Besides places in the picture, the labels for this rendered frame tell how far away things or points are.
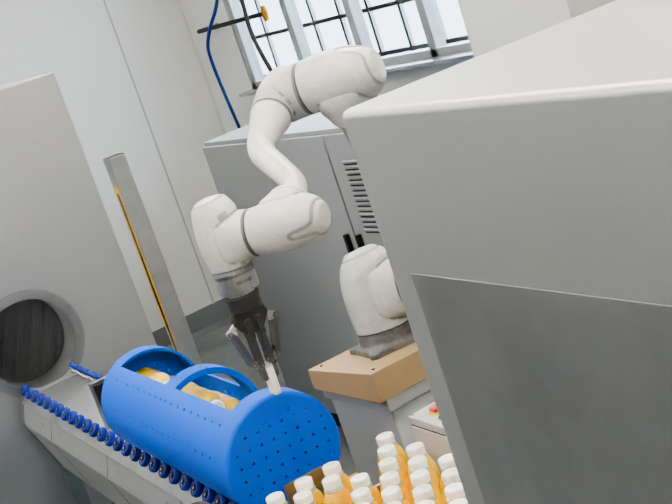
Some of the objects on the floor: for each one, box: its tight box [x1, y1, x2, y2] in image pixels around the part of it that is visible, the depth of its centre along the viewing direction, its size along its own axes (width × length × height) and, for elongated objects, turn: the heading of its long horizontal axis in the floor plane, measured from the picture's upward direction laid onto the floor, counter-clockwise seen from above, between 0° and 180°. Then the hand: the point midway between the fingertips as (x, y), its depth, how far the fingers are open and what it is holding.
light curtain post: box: [103, 153, 202, 365], centre depth 424 cm, size 6×6×170 cm
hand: (271, 378), depth 270 cm, fingers closed
